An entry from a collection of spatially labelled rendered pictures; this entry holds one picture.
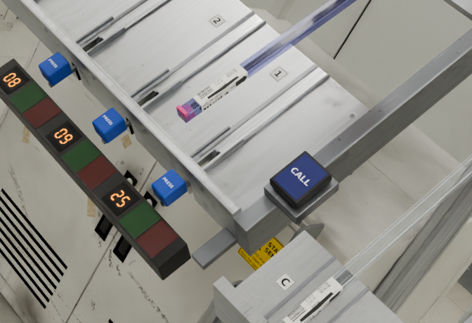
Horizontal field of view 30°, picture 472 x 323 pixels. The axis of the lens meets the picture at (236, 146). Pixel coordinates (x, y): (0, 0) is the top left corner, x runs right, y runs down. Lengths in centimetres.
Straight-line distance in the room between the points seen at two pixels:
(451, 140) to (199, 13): 192
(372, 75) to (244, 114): 207
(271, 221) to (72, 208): 67
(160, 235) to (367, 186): 58
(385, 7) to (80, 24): 203
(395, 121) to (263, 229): 20
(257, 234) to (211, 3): 31
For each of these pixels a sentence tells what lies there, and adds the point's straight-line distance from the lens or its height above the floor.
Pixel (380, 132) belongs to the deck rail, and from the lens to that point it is 98.
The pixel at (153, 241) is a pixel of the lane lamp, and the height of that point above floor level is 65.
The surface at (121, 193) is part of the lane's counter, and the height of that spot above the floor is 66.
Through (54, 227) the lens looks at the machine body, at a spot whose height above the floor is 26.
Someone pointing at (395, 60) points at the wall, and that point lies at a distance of 300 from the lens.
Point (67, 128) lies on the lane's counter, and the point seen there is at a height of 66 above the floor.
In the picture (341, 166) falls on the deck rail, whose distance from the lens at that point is 96.
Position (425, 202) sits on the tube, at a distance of 84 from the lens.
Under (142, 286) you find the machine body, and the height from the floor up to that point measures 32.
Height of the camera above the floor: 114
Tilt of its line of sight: 24 degrees down
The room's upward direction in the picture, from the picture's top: 31 degrees clockwise
